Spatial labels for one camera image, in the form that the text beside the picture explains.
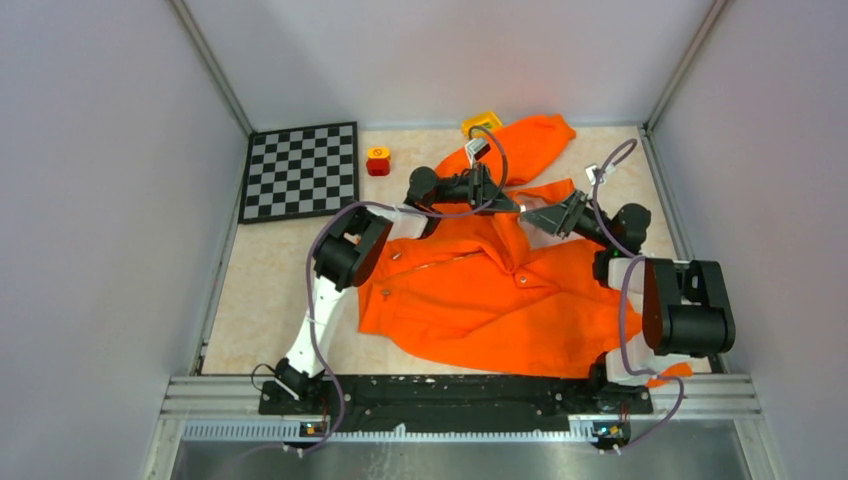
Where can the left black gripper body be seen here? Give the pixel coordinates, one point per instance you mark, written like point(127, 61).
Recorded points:
point(453, 190)

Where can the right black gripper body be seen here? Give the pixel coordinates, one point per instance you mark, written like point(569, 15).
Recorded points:
point(591, 224)

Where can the orange jacket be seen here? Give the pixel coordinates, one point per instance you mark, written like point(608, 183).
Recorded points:
point(482, 292)

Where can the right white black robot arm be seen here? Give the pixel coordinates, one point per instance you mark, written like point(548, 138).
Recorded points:
point(670, 311)

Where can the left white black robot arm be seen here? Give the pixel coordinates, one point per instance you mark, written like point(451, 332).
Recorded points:
point(346, 251)

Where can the red and yellow block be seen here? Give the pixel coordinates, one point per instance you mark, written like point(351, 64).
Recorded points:
point(378, 161)

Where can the yellow toy crate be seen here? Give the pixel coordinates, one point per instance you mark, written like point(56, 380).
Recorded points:
point(487, 119)

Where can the black and white chessboard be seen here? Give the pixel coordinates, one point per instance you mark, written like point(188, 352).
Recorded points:
point(300, 172)

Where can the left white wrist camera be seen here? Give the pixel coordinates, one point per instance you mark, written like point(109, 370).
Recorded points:
point(475, 149)

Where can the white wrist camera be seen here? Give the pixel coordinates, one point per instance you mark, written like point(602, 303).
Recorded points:
point(596, 175)
point(475, 149)

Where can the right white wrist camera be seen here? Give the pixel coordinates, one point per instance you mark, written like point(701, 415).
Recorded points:
point(596, 175)

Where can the aluminium frame rail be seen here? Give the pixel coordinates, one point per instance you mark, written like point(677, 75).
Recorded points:
point(226, 408)

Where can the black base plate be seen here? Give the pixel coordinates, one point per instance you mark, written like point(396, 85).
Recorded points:
point(454, 403)

